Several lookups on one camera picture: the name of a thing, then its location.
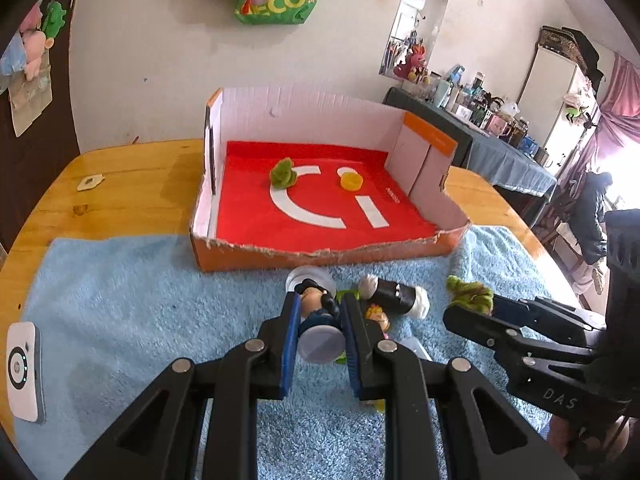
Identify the dark brown door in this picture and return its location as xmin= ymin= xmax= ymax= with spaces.
xmin=0 ymin=0 xmax=83 ymax=261

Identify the green plush toy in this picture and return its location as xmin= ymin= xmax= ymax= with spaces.
xmin=269 ymin=157 xmax=299 ymax=190

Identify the clear plastic pouch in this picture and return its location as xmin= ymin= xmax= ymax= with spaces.
xmin=9 ymin=60 xmax=53 ymax=137

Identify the dark jacket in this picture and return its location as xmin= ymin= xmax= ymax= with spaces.
xmin=570 ymin=171 xmax=613 ymax=266

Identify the row of bottles and jars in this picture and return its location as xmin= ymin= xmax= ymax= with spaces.
xmin=400 ymin=62 xmax=551 ymax=166

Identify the cloth-covered side table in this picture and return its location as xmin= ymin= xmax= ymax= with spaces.
xmin=384 ymin=86 xmax=558 ymax=211

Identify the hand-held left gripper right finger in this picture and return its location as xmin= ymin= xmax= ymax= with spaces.
xmin=341 ymin=292 xmax=581 ymax=480

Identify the pink rabbit plush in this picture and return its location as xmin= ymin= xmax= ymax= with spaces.
xmin=394 ymin=45 xmax=430 ymax=81

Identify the green hanging plush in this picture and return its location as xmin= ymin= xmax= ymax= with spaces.
xmin=42 ymin=1 xmax=67 ymax=50

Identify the wall mirror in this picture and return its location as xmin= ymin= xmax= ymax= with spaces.
xmin=376 ymin=0 xmax=457 ymax=91

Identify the white electronic device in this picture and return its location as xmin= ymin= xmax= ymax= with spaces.
xmin=6 ymin=321 xmax=47 ymax=425

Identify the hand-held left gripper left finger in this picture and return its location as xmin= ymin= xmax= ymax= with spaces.
xmin=65 ymin=292 xmax=303 ymax=480

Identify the dark woven basket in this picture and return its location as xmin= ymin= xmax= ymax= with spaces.
xmin=537 ymin=25 xmax=601 ymax=73

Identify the white refrigerator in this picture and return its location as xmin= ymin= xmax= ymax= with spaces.
xmin=515 ymin=42 xmax=601 ymax=181

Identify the dark-haired toy figurine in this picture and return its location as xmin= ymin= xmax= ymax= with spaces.
xmin=294 ymin=280 xmax=347 ymax=365

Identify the green knitted toy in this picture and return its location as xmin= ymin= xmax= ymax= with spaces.
xmin=446 ymin=275 xmax=495 ymax=313

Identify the pink plush toy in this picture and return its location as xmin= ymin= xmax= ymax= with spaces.
xmin=19 ymin=2 xmax=46 ymax=36
xmin=20 ymin=35 xmax=48 ymax=81

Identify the blonde girl toy figurine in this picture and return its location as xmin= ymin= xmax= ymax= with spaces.
xmin=364 ymin=304 xmax=392 ymax=336

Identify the light blue towel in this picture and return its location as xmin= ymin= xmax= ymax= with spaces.
xmin=12 ymin=225 xmax=583 ymax=480

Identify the black and white toy roll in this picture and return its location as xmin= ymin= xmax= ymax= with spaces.
xmin=357 ymin=276 xmax=431 ymax=320

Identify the orange cardboard box red inside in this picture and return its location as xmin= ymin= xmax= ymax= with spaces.
xmin=189 ymin=87 xmax=472 ymax=273

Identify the pink curtain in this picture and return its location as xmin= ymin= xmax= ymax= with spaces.
xmin=570 ymin=52 xmax=640 ymax=196

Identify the clear plastic capsule half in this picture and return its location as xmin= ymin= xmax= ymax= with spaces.
xmin=284 ymin=266 xmax=333 ymax=293
xmin=397 ymin=336 xmax=432 ymax=361

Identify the person's right hand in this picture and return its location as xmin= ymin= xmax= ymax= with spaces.
xmin=602 ymin=417 xmax=635 ymax=463

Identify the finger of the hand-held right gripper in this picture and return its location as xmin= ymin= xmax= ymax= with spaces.
xmin=491 ymin=296 xmax=609 ymax=334
xmin=442 ymin=304 xmax=602 ymax=367

